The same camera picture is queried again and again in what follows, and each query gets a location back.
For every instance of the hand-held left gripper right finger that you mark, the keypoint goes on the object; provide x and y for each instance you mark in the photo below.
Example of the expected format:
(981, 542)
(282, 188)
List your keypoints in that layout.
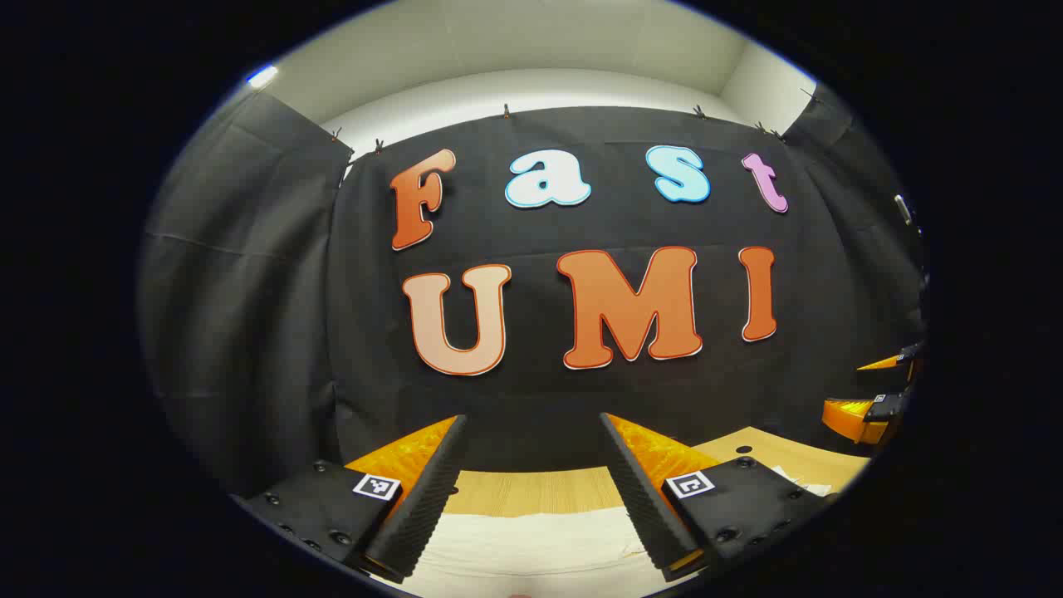
(644, 507)

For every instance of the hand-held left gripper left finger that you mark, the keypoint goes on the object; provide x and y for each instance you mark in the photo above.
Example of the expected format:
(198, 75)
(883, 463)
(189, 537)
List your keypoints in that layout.
(419, 507)

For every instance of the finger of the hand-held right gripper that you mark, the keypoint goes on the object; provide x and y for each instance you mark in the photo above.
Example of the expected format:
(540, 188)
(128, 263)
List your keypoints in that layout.
(884, 363)
(855, 419)

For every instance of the white jeans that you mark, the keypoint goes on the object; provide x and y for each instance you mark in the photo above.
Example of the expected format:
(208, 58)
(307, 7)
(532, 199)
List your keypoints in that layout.
(531, 548)

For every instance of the silver metal fitting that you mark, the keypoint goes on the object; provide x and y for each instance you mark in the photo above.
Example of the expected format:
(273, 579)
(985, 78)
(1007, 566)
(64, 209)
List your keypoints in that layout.
(903, 208)

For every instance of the ceiling light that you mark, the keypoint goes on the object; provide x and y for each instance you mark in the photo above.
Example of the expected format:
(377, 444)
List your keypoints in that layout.
(262, 76)

